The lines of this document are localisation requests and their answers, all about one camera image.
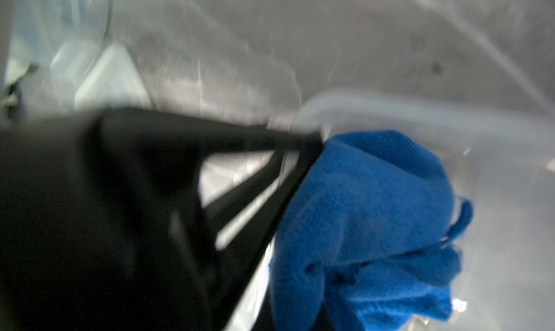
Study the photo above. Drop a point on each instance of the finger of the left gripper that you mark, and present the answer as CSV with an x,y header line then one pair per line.
x,y
190,263

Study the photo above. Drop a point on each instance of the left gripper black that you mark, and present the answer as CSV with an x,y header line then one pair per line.
x,y
63,230

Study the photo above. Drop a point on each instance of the blue cleaning cloth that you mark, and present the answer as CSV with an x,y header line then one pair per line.
x,y
369,237

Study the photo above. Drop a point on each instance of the rectangular clear box lid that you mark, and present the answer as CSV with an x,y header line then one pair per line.
x,y
60,62

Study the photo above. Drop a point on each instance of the rectangular clear lunch box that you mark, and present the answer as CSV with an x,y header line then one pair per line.
x,y
503,162

